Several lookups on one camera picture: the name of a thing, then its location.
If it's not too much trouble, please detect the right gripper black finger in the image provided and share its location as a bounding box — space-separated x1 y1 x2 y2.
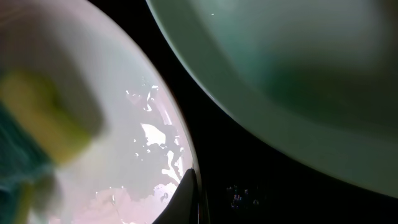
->
153 169 199 224

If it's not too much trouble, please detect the white plate with stain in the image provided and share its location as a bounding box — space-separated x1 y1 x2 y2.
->
1 1 193 223

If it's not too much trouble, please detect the green yellow sponge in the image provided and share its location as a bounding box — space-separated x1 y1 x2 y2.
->
1 70 103 224

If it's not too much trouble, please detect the round black serving tray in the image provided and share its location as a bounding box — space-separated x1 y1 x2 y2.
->
95 1 397 223

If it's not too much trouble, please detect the mint plate right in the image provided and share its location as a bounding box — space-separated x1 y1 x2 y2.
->
147 0 397 197

